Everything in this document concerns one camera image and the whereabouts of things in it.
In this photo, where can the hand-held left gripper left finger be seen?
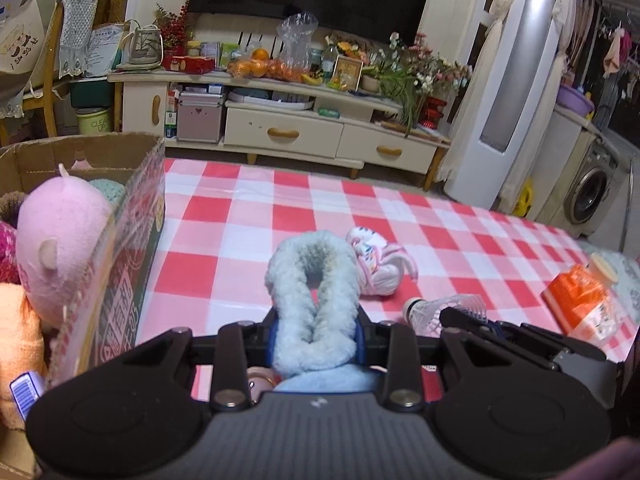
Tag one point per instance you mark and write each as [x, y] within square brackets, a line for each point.
[272, 342]

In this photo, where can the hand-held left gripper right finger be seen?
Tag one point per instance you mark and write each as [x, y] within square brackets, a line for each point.
[361, 342]

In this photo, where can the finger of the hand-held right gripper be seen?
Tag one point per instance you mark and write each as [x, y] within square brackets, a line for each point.
[530, 337]

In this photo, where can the light blue fluffy plush toy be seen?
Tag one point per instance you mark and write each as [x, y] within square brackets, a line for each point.
[310, 340]

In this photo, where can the white shuttlecock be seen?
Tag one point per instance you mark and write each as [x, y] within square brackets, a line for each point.
[430, 312]

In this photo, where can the cardboard box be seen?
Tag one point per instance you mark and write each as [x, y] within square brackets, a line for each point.
[135, 240]

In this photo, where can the teal knit hat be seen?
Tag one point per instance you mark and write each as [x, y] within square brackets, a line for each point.
[107, 191]

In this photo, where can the pink plush toy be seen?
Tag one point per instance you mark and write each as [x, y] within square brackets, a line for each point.
[60, 240]

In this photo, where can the peach plush toy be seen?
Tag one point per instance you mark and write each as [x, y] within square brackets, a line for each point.
[20, 350]

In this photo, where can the brown plush toy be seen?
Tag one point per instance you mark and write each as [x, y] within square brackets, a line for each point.
[10, 205]

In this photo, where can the orange snack packet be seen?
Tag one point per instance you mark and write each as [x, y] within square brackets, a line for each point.
[582, 305]

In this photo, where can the red checked tablecloth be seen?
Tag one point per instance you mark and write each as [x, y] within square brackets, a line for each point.
[240, 240]

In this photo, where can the yellow toy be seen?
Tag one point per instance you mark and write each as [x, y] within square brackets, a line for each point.
[522, 201]

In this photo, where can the washing machine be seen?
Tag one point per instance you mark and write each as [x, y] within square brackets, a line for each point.
[595, 185]

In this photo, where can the cream TV cabinet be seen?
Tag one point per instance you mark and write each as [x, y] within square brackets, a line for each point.
[280, 135]

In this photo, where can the small green box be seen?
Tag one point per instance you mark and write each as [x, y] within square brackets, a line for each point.
[327, 112]

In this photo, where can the pink storage case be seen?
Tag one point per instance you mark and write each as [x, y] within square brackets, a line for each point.
[200, 117]

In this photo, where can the white round scale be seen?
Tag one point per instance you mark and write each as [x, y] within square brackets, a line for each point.
[270, 100]

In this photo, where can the purple basin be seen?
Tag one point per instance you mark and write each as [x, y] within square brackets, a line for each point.
[575, 97]

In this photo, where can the white tower air conditioner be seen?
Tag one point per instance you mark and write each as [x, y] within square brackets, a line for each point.
[505, 85]

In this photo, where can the bananas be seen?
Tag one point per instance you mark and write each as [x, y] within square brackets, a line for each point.
[312, 79]

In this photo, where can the framed picture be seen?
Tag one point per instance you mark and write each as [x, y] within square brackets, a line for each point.
[347, 73]

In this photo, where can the pile of oranges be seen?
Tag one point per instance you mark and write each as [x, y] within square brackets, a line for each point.
[265, 67]

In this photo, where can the flower bouquet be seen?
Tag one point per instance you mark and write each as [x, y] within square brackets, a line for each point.
[420, 72]

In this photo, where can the plastic water bottle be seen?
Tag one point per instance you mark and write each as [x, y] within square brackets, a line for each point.
[327, 60]

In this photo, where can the green trash bin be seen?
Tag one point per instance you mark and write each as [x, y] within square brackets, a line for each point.
[92, 121]

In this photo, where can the red gift box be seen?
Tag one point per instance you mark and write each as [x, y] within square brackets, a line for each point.
[192, 63]

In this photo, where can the hanging pink clothes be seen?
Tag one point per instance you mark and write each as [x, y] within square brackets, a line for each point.
[616, 52]

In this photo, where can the clear plastic bag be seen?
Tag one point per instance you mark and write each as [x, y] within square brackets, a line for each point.
[296, 40]

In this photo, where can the dark green storage box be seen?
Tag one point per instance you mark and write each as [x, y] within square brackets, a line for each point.
[90, 92]

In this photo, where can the wooden chair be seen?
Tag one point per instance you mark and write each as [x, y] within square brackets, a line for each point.
[50, 110]

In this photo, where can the red berry branch decoration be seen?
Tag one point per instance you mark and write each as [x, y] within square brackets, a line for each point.
[172, 27]

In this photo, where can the grey lace chair cover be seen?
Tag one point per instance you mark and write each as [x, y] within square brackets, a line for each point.
[77, 35]

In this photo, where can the beige printed table cover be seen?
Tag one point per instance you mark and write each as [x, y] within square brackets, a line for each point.
[20, 50]

